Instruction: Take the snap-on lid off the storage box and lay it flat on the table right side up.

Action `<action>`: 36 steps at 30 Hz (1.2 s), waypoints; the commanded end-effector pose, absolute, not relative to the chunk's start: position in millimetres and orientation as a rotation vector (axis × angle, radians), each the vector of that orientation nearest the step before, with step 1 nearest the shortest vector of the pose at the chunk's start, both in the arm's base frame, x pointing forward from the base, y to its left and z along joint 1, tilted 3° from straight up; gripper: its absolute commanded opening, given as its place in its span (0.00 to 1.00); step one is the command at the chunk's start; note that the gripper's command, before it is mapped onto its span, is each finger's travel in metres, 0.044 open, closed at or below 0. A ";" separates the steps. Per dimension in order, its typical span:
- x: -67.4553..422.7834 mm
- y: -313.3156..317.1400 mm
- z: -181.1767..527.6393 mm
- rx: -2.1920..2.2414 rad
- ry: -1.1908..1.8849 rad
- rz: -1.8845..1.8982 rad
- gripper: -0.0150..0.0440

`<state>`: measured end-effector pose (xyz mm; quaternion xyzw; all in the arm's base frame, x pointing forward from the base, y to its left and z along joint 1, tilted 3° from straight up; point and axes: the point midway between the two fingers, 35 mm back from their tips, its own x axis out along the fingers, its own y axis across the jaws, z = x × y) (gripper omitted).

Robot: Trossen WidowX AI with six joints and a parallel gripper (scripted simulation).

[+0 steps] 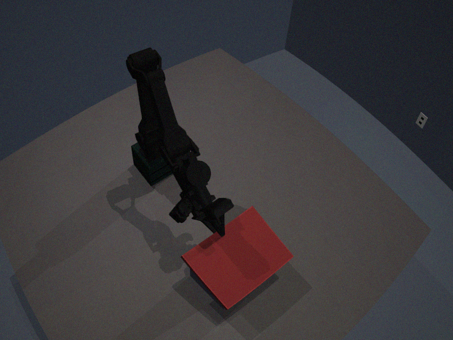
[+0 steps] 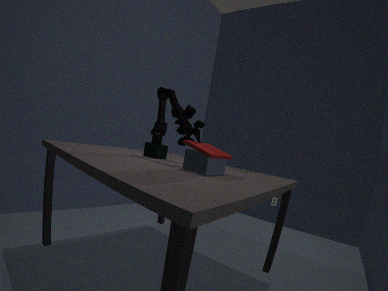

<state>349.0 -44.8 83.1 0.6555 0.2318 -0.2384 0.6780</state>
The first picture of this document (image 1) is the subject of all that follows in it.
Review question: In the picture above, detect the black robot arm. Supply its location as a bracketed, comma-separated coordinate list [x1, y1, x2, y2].
[126, 47, 211, 223]

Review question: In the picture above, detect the red square panel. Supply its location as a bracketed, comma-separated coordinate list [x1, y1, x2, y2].
[181, 206, 293, 310]

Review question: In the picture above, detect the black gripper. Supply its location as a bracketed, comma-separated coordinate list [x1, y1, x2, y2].
[181, 183, 234, 236]

